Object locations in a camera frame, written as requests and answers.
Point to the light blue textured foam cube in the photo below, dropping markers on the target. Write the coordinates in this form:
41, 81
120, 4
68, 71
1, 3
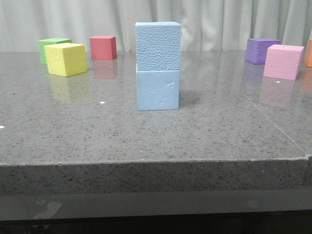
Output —
157, 90

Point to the light blue notched foam cube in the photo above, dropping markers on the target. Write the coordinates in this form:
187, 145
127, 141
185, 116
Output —
158, 46

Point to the red foam cube left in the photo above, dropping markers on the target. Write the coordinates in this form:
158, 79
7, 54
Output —
103, 47

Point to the white pleated curtain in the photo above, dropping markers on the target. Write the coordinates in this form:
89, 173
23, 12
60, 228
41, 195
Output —
206, 24

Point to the yellow foam cube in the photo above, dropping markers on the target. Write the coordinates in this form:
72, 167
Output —
66, 59

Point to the purple foam cube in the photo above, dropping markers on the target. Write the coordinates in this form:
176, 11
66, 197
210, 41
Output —
256, 51

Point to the green foam cube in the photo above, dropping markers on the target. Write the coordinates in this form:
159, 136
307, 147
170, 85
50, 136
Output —
42, 43

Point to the pink foam cube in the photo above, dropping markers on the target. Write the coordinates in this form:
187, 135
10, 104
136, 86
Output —
283, 61

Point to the orange foam cube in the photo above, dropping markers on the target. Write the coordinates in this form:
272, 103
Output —
308, 54

